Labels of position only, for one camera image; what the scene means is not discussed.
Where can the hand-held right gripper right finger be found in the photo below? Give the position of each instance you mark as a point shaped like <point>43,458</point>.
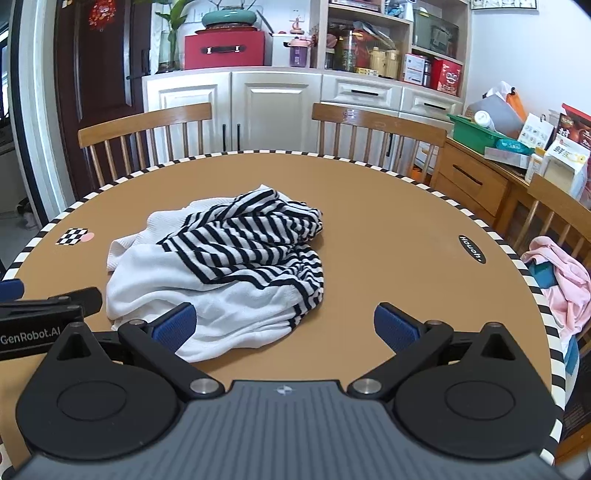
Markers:
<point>392,325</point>

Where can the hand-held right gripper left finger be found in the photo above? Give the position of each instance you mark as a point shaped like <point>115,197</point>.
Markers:
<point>178,323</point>

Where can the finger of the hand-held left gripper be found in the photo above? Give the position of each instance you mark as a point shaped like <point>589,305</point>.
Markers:
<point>9,290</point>
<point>83,300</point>

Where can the black white striped sweater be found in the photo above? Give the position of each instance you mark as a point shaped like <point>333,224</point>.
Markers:
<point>231,267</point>

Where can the pink clothes pile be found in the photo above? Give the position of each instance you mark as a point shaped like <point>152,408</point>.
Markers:
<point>570,277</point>

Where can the round table with checkered edge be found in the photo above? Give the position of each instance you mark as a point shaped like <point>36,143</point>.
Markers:
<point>415,221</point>

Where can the teal cloth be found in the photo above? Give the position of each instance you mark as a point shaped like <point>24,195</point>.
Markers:
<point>544,276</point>

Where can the wooden sideboard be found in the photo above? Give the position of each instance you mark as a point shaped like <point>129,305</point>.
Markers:
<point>466,180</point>

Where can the wooden spindle chair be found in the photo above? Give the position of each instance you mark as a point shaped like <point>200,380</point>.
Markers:
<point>378,122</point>
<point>558,198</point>
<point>138,122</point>

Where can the green plastic basket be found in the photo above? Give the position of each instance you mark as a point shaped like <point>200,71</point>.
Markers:
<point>471,134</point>

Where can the dark brown door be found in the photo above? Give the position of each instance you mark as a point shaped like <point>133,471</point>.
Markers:
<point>101,92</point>

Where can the white plastic bottle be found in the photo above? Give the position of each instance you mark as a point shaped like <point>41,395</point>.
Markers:
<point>483,121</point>

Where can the white carton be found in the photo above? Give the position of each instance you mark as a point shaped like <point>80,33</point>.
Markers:
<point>565,168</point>

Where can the grey bag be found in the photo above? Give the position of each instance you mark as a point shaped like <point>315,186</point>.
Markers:
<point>501,113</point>

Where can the white cabinet with shelves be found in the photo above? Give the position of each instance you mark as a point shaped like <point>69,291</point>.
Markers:
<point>272,101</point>

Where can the white paper bag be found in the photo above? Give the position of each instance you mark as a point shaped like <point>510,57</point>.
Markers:
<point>535,131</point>

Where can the orange bag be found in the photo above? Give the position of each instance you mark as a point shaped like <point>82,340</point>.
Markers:
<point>516,104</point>

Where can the white red packaging box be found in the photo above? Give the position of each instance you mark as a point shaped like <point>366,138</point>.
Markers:
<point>417,69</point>

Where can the yellow jar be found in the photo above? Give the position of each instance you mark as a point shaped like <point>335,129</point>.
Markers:
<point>384,62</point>

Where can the brown printed box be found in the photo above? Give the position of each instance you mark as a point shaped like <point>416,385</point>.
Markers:
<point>575,127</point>

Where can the red storage box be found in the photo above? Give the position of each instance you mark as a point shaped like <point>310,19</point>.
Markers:
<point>221,50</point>

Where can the green potted plant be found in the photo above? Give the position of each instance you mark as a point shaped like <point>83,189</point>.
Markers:
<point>171,32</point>

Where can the red door ornament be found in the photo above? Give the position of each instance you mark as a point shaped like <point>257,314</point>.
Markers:
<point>102,14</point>

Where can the pink drinking bottle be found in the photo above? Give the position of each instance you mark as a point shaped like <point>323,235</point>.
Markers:
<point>299,51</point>

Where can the green storage bin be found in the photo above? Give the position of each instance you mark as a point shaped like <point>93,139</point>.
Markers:
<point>436,32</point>

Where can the teal ceramic bowl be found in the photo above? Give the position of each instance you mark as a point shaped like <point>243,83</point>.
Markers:
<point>229,19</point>

